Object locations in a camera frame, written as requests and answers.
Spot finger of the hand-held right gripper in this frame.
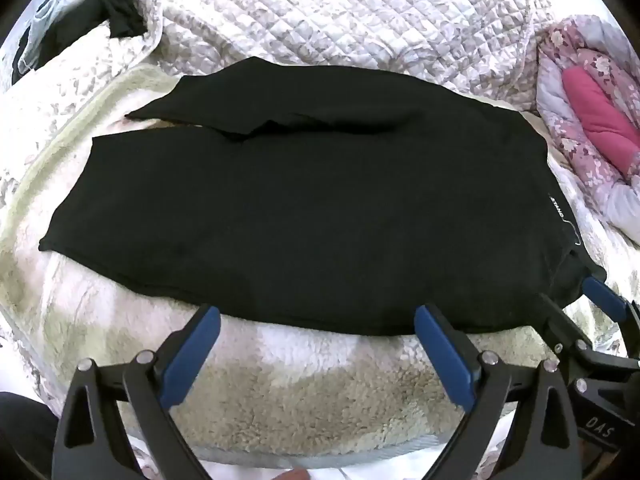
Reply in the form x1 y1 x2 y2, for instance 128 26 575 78
582 276 640 333
537 292 640 386

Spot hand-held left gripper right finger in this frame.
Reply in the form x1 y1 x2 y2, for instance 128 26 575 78
414 304 583 480

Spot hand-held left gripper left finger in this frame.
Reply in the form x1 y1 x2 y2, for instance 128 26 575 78
52 304 222 480

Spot black pants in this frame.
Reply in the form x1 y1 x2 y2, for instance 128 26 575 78
39 56 608 336

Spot floral fleece blanket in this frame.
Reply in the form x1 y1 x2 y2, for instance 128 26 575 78
0 67 640 468

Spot pink floral comforter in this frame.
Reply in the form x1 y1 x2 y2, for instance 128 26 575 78
535 15 640 248

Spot light blue cloth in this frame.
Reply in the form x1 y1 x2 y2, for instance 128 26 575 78
20 0 93 71

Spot grey-white quilted bedspread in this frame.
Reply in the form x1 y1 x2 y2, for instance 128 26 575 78
0 0 556 196

